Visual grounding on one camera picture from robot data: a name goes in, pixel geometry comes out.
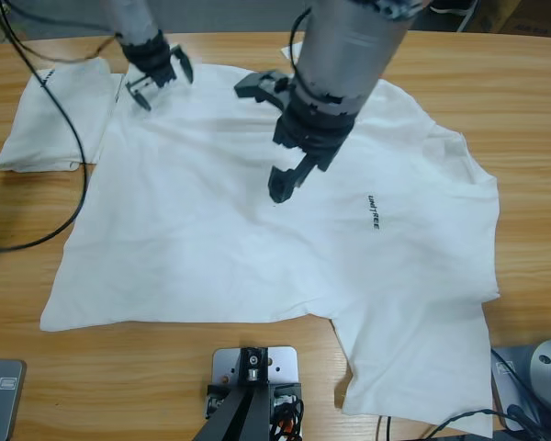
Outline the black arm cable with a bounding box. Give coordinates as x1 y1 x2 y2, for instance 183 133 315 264
288 5 314 77
0 0 123 253

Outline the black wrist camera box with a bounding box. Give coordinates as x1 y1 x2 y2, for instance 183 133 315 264
233 69 291 106

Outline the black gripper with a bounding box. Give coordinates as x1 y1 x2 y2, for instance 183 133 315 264
265 85 358 204
118 32 196 111

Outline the long looped black cable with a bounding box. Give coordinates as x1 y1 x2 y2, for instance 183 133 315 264
376 413 394 441

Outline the folded white T-shirt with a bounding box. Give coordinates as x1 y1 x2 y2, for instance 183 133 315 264
0 56 124 174

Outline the orange cable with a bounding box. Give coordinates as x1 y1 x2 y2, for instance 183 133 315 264
275 408 302 436

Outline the black shoe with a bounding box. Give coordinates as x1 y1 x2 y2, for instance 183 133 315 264
429 0 478 17

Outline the brown cardboard box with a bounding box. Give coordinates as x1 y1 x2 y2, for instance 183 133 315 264
466 0 551 38

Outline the white block with dark post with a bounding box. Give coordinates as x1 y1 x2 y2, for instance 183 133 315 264
192 346 304 441

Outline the black base plug cable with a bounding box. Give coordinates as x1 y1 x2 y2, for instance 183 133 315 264
424 403 551 441

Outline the grey base plate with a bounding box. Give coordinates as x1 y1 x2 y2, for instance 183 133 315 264
0 358 28 441
489 344 551 433

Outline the white t-shirt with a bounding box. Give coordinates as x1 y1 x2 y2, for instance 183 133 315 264
0 56 124 174
39 41 501 436

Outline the white metal table leg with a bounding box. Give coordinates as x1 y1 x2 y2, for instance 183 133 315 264
456 0 486 33

